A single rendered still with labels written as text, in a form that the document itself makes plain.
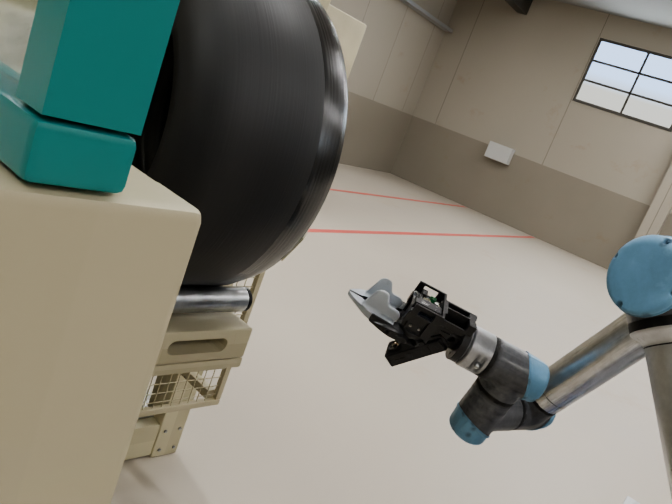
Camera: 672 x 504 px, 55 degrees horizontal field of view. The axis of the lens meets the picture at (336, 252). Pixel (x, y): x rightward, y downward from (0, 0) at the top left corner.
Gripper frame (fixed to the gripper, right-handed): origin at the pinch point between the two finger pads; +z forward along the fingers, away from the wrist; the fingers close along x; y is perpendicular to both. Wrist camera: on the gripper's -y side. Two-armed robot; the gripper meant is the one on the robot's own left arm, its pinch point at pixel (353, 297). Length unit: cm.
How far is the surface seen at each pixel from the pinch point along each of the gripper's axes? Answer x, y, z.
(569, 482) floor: -131, -131, -153
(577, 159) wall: -1076, -267, -379
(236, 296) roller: 2.6, -9.4, 17.7
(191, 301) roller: 10.1, -8.3, 23.5
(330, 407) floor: -115, -142, -36
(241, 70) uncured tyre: 11.0, 31.2, 29.3
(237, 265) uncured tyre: 9.8, 2.4, 19.3
